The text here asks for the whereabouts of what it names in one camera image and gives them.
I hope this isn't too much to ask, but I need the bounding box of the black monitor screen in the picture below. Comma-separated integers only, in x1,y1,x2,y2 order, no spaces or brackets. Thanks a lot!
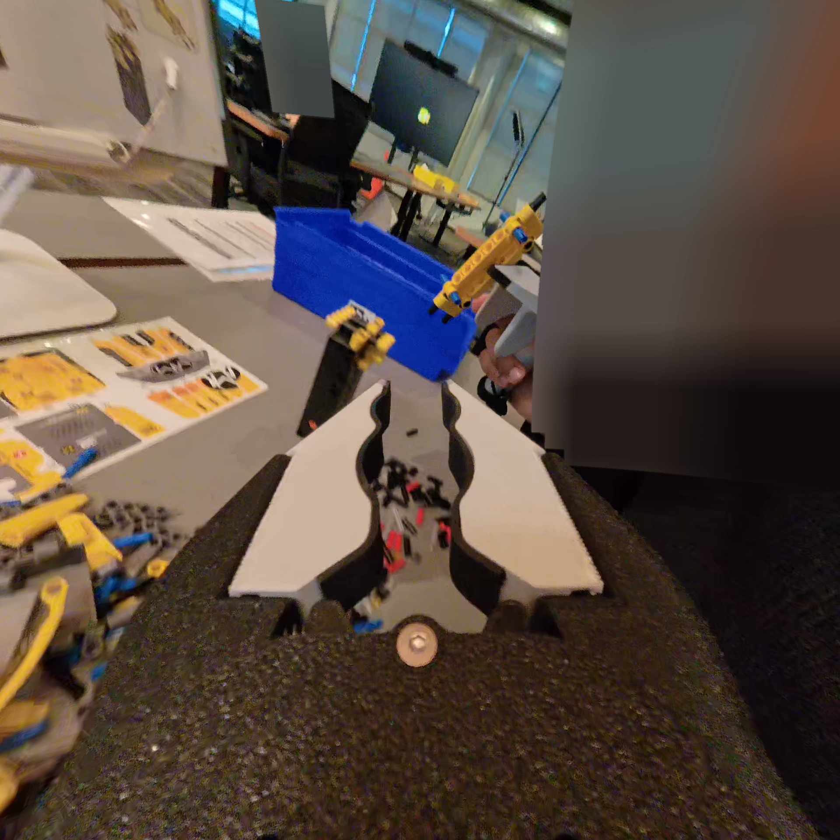
371,41,480,169

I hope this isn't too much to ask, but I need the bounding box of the printed paper sheet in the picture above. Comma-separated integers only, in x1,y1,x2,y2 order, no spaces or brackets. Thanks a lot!
105,197,277,283

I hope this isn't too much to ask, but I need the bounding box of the blue storage bin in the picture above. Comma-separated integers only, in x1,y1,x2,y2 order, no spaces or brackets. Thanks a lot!
272,206,479,383

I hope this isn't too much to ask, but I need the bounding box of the person's right hand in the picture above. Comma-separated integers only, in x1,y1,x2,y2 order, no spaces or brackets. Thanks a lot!
478,294,534,422

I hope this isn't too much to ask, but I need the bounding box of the yellow black sticker sheet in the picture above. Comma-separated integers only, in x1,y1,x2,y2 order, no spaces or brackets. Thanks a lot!
0,317,269,483

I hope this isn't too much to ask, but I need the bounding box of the yellow panel brick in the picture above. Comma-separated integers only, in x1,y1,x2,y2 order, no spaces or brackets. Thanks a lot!
428,192,547,326

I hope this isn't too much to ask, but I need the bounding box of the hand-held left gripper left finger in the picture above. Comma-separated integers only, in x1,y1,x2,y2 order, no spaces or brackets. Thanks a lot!
227,381,392,618

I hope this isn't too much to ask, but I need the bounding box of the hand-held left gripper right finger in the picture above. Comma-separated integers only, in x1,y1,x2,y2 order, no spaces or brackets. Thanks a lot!
441,381,605,616

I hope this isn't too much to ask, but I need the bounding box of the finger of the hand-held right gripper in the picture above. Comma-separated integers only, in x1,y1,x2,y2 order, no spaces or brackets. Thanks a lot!
489,264,541,311

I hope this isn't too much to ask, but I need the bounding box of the black light stand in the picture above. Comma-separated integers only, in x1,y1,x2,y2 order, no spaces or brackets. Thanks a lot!
489,108,527,217

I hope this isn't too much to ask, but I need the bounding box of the open instruction booklet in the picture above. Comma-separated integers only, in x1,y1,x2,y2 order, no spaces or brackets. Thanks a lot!
0,0,228,169

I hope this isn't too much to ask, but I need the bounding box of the black tilted panel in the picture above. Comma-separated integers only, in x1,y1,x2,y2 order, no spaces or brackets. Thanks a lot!
282,82,371,207

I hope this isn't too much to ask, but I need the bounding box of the background wooden desk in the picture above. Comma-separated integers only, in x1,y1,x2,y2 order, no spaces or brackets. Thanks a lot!
351,161,482,245

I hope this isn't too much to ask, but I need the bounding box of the pile of mixed toy bricks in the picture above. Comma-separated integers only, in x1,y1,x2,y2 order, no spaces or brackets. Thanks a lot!
0,446,191,815

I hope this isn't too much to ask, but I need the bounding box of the black brick tower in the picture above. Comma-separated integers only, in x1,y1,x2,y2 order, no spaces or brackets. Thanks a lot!
297,302,396,438

